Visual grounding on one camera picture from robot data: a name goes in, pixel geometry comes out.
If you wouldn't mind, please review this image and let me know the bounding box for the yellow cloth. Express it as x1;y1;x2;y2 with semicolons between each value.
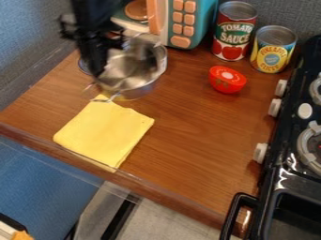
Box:
53;93;156;170

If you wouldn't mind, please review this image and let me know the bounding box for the toy microwave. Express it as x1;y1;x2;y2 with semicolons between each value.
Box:
110;0;220;51

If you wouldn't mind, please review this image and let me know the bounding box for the toy stove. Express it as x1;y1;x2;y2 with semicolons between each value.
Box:
218;34;321;240

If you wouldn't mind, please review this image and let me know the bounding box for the red tomato sauce can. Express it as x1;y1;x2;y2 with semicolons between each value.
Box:
210;0;259;62

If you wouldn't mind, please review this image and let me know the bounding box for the yellow pineapple can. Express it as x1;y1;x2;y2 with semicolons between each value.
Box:
249;24;298;75

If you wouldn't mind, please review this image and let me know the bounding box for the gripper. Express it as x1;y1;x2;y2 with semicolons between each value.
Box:
75;30;115;79

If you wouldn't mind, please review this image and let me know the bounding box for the silver bowl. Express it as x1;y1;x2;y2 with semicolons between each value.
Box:
80;32;170;103

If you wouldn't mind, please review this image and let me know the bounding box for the red toy tomato half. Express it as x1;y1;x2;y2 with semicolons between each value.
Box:
207;65;249;95

